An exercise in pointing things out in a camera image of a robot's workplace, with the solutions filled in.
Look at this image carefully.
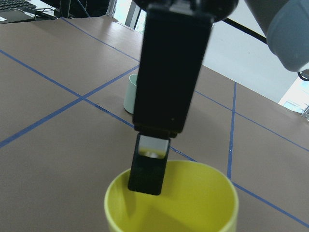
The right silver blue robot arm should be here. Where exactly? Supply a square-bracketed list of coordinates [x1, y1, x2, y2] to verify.
[128, 0, 309, 195]

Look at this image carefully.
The green plastic cup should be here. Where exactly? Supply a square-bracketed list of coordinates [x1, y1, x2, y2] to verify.
[123, 74, 138, 114]

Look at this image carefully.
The yellow plastic cup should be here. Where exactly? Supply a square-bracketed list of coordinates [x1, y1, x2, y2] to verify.
[104, 160, 239, 232]

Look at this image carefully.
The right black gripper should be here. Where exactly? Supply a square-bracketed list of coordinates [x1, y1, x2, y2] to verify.
[133, 0, 238, 138]

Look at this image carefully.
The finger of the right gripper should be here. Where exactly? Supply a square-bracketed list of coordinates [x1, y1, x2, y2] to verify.
[127, 133, 170, 195]

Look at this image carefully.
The black keyboard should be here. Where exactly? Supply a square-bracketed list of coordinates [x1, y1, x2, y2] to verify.
[0, 0, 36, 12]

